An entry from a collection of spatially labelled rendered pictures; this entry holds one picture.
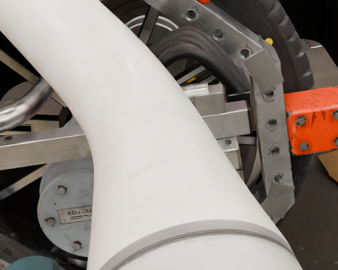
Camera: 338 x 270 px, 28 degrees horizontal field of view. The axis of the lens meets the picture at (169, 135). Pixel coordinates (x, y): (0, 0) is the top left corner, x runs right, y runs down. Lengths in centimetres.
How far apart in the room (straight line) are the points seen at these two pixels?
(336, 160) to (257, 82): 173
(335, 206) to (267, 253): 213
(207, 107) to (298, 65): 31
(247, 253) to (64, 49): 19
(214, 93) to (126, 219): 44
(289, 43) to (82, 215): 39
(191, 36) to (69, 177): 22
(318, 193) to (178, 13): 166
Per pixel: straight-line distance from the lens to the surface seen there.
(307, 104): 97
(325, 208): 239
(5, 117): 77
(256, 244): 28
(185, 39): 80
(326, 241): 222
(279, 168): 98
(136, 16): 140
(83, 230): 86
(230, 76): 78
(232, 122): 74
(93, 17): 41
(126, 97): 36
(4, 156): 77
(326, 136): 97
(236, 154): 72
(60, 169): 84
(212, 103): 73
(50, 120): 107
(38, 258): 100
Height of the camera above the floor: 127
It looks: 24 degrees down
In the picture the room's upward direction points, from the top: 10 degrees counter-clockwise
